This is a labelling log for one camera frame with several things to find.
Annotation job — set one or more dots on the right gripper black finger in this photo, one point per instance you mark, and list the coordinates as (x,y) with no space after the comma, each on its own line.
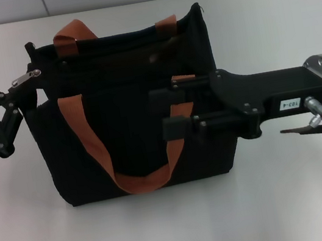
(162,98)
(177,127)

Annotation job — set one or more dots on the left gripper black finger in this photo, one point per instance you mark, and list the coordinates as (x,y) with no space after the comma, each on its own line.
(2,94)
(10,127)

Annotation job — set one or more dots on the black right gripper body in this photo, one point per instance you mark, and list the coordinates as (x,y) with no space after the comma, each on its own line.
(283,90)

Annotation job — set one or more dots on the silver metal zipper pull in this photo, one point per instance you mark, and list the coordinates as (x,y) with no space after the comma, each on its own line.
(25,77)

